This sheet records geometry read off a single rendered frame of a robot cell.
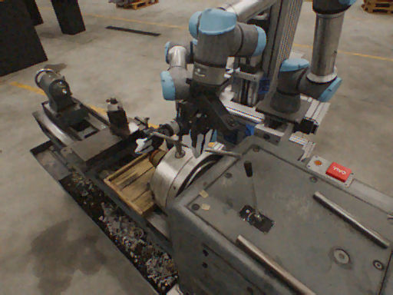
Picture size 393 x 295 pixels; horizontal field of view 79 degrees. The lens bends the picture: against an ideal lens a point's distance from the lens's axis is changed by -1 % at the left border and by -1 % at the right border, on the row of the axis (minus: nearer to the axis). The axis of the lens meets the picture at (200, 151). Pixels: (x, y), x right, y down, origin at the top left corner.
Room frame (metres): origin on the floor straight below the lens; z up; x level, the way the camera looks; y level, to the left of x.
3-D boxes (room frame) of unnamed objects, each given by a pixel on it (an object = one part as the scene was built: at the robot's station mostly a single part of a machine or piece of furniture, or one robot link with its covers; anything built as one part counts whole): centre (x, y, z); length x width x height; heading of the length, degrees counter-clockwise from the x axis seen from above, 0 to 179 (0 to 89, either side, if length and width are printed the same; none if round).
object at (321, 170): (0.53, -0.42, 1.23); 0.13 x 0.08 x 0.05; 49
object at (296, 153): (0.62, -0.31, 1.24); 0.09 x 0.08 x 0.03; 49
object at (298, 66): (1.06, -0.43, 1.33); 0.13 x 0.12 x 0.14; 40
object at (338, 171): (0.51, -0.44, 1.26); 0.06 x 0.06 x 0.02; 49
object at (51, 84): (1.44, 0.95, 1.01); 0.30 x 0.20 x 0.29; 49
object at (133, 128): (1.09, 0.44, 0.99); 0.20 x 0.10 x 0.05; 49
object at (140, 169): (0.82, 0.25, 0.89); 0.36 x 0.30 x 0.04; 139
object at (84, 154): (1.07, 0.50, 0.95); 0.43 x 0.17 x 0.05; 139
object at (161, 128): (0.93, 0.21, 1.08); 0.12 x 0.09 x 0.08; 138
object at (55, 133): (1.06, 0.52, 0.77); 1.55 x 0.34 x 0.19; 49
